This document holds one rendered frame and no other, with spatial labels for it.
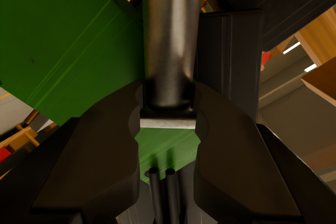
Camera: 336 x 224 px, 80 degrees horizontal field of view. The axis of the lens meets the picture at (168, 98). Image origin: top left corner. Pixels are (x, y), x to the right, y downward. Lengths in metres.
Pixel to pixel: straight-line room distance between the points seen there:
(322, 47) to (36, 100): 0.96
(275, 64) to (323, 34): 8.59
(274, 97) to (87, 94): 7.63
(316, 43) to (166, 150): 0.87
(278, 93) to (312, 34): 6.77
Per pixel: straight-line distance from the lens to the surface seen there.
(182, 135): 0.18
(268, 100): 7.76
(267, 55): 3.87
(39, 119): 0.39
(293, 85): 7.71
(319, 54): 1.00
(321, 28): 0.99
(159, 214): 0.24
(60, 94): 0.18
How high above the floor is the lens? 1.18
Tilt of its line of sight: 8 degrees up
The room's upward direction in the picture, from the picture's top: 139 degrees clockwise
